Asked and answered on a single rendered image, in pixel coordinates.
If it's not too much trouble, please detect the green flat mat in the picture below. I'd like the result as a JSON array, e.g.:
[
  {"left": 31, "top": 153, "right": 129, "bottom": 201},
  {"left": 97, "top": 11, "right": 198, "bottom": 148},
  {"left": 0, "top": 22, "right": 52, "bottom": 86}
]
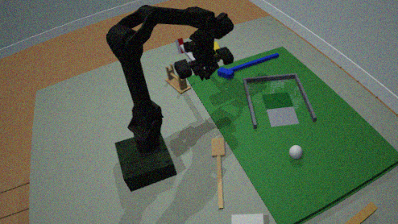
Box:
[{"left": 187, "top": 47, "right": 398, "bottom": 224}]

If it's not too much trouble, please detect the yellow flat block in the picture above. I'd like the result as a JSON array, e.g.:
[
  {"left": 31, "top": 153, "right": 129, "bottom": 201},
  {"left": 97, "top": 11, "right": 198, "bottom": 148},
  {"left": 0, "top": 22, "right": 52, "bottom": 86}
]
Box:
[{"left": 214, "top": 42, "right": 220, "bottom": 51}]

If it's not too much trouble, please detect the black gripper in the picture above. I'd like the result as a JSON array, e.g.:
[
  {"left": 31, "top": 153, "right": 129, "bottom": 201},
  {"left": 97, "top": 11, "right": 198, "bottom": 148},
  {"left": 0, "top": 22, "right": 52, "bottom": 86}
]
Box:
[{"left": 174, "top": 44, "right": 234, "bottom": 81}]

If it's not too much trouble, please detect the grey ball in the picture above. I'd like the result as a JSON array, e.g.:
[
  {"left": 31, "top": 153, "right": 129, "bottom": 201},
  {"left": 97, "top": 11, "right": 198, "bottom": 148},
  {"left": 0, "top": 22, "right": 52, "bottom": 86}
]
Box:
[{"left": 288, "top": 145, "right": 303, "bottom": 159}]

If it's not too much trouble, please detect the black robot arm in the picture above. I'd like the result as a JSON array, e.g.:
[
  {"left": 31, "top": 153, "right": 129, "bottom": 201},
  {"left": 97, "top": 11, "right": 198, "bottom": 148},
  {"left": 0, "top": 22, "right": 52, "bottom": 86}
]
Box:
[{"left": 106, "top": 5, "right": 234, "bottom": 158}]

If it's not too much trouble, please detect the tan flat bar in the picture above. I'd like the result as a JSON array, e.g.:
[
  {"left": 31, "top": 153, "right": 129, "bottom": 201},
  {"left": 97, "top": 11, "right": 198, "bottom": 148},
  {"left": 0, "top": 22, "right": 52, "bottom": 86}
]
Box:
[{"left": 344, "top": 201, "right": 378, "bottom": 224}]

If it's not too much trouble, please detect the red putter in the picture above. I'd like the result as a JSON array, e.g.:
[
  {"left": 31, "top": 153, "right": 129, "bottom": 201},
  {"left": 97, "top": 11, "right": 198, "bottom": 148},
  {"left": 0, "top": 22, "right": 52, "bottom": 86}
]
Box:
[{"left": 175, "top": 38, "right": 210, "bottom": 80}]

